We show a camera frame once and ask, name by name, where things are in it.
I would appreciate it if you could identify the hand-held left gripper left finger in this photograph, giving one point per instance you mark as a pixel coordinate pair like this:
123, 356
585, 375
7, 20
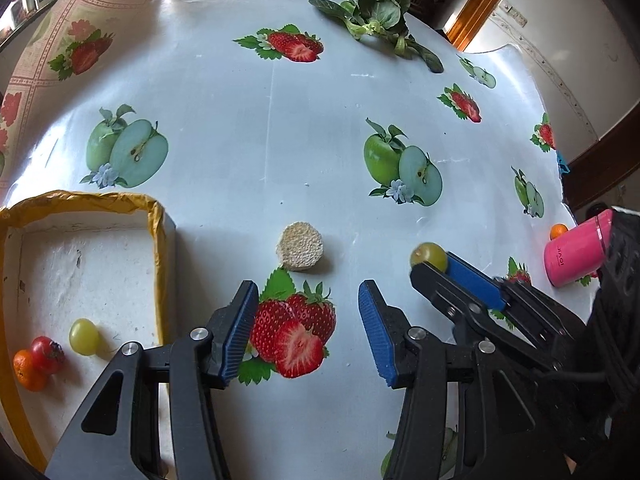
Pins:
240, 332

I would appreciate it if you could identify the round puffed rice cake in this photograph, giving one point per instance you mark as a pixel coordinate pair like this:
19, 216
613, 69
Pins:
299, 246

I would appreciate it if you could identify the green grape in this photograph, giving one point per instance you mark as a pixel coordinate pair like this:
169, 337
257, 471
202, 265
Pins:
83, 336
429, 255

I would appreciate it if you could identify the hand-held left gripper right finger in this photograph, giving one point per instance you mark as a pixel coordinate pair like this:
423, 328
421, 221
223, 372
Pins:
375, 332

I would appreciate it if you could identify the fruit-print plastic tablecloth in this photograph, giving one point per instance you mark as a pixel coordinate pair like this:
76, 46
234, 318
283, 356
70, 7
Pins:
300, 125

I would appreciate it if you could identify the pink thermos cup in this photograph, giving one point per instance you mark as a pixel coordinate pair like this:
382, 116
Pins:
575, 255

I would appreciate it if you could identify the small orange tangerine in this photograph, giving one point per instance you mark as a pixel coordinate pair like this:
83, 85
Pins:
30, 372

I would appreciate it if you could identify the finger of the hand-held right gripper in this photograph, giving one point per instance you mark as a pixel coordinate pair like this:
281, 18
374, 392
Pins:
445, 290
475, 285

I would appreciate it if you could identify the white foam box yellow tape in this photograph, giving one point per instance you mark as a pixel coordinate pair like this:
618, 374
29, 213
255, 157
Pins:
75, 270

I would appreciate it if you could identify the small blue object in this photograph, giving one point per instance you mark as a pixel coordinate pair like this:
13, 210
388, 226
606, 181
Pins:
562, 164

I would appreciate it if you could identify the wooden door frame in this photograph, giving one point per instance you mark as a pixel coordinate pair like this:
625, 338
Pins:
482, 7

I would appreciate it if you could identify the small red tomato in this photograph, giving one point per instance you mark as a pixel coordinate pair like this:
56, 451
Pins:
46, 352

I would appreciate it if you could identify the white wall socket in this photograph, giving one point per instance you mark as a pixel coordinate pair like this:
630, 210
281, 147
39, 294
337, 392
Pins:
513, 12

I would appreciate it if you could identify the green leafy vegetable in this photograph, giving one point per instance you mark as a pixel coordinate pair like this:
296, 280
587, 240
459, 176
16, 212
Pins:
382, 7

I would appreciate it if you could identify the small orange kumquat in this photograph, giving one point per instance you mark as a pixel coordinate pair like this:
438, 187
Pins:
558, 231

